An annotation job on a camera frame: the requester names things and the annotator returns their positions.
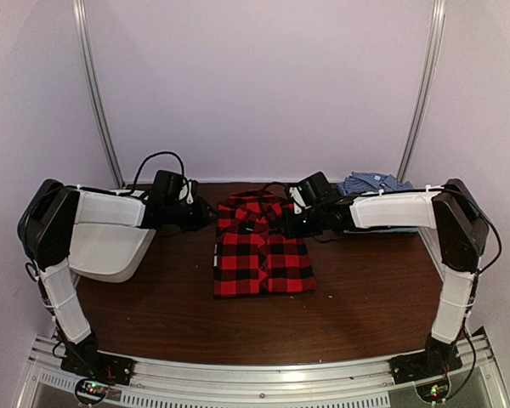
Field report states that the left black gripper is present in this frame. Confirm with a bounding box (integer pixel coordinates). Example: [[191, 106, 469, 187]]
[[165, 196, 222, 235]]

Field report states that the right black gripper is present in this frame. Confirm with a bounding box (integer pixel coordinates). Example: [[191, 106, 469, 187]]
[[280, 206, 327, 239]]

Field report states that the red black plaid shirt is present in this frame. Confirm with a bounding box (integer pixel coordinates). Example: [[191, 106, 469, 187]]
[[213, 190, 317, 298]]

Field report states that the blue checked shirt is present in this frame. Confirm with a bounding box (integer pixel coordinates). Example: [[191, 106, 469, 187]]
[[336, 172, 414, 196]]

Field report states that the light blue shirt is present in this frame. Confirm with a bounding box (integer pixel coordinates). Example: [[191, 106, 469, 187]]
[[343, 227, 418, 235]]

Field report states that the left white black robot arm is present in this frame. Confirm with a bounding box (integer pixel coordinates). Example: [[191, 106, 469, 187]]
[[18, 170, 216, 377]]

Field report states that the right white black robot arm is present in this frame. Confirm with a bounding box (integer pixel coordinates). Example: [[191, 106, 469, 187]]
[[277, 173, 491, 376]]

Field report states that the white plastic bin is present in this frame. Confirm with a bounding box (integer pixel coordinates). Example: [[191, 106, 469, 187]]
[[69, 190, 156, 283]]

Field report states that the left circuit board with leds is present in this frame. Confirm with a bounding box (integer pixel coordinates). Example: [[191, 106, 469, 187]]
[[74, 378, 110, 405]]

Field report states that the circuit board with leds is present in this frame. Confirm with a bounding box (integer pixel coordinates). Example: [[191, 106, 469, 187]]
[[416, 380, 451, 404], [74, 378, 110, 405]]

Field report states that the right circuit board with leds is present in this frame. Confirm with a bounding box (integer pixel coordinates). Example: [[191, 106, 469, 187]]
[[416, 380, 451, 404]]

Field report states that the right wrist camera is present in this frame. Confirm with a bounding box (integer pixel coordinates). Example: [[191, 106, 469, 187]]
[[286, 185, 306, 214]]

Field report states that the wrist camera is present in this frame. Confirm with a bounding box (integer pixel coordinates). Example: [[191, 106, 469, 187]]
[[286, 185, 306, 214], [179, 179, 199, 205]]

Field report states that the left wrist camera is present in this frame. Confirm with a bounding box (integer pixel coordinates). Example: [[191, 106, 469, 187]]
[[179, 179, 199, 205]]

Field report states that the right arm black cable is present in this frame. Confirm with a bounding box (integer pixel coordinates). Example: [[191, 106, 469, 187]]
[[261, 181, 294, 205]]

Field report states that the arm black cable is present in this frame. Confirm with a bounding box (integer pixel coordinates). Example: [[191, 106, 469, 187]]
[[261, 181, 294, 205], [127, 151, 188, 192]]

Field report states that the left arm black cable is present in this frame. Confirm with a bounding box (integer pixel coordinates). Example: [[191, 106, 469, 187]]
[[127, 151, 188, 192]]

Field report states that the aluminium front frame rail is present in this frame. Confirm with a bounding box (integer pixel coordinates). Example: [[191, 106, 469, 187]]
[[13, 334, 510, 407]]

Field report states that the left aluminium corner post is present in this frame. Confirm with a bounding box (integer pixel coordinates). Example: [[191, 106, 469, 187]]
[[71, 0, 125, 187]]

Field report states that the aluminium corner post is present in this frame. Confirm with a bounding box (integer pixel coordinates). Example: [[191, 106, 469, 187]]
[[397, 0, 446, 181], [71, 0, 125, 187]]

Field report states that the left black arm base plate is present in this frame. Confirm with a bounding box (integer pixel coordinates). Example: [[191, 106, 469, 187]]
[[60, 354, 134, 386]]

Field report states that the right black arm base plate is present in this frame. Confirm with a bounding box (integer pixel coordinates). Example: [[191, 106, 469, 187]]
[[389, 351, 462, 384]]

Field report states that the right aluminium corner post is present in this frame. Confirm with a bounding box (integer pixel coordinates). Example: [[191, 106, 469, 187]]
[[397, 0, 446, 181]]

